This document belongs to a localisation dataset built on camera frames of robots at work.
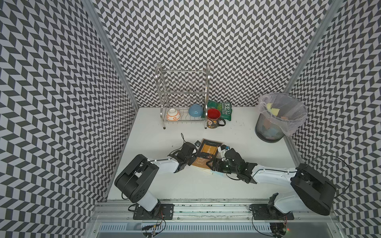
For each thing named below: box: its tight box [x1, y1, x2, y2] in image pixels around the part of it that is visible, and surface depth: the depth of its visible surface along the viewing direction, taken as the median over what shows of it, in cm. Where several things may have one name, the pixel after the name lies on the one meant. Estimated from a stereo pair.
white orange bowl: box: [166, 108, 181, 122], surface depth 106 cm
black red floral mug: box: [206, 108, 227, 129], surface depth 104 cm
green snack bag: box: [207, 100, 233, 121], surface depth 118 cm
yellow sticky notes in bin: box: [266, 103, 281, 117], surface depth 98 cm
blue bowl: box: [188, 103, 204, 118], surface depth 110 cm
